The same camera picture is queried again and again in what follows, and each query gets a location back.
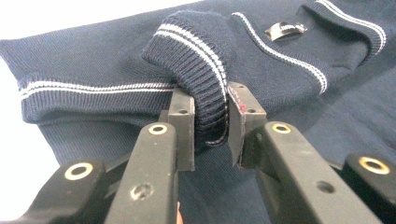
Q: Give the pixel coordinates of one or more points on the navy knit vest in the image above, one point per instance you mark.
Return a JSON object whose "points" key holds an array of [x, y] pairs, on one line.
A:
{"points": [[93, 56]]}

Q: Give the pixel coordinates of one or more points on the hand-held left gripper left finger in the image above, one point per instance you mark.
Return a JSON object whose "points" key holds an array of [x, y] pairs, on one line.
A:
{"points": [[184, 137]]}

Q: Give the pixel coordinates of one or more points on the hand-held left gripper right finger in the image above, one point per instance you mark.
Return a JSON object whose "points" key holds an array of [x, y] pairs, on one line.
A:
{"points": [[246, 124]]}

